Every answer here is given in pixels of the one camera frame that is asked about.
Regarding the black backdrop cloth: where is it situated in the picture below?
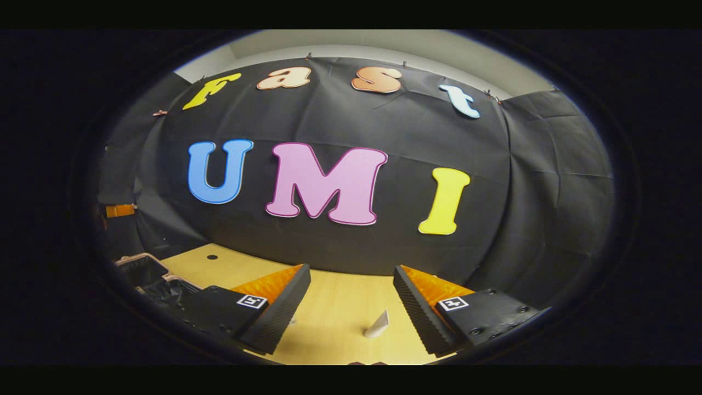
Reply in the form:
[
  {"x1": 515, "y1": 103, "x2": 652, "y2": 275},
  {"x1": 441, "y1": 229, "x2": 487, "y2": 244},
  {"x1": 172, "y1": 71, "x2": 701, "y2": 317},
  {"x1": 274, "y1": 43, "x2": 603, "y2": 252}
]
[{"x1": 96, "y1": 55, "x2": 615, "y2": 313}]

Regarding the small white tube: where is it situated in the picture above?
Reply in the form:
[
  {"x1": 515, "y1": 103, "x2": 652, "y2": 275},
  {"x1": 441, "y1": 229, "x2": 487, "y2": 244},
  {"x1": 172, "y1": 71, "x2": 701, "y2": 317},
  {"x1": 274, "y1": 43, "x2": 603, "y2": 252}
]
[{"x1": 364, "y1": 309, "x2": 390, "y2": 339}]

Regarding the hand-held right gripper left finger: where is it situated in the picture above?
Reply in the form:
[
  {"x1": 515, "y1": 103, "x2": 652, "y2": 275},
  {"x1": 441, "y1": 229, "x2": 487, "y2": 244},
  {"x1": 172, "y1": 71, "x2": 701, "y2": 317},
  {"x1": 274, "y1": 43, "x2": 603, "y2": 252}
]
[{"x1": 181, "y1": 264, "x2": 311, "y2": 356}]

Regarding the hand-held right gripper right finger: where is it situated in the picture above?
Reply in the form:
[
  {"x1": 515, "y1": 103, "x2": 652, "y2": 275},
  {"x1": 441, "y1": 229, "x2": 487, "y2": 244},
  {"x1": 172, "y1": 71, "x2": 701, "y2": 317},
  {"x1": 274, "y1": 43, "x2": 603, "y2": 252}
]
[{"x1": 393, "y1": 266, "x2": 551, "y2": 358}]

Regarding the pink suitcase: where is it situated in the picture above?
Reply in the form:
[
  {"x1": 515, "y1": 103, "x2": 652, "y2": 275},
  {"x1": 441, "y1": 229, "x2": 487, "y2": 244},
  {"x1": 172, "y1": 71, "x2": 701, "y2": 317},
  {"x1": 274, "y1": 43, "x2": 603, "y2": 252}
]
[{"x1": 114, "y1": 252, "x2": 203, "y2": 311}]

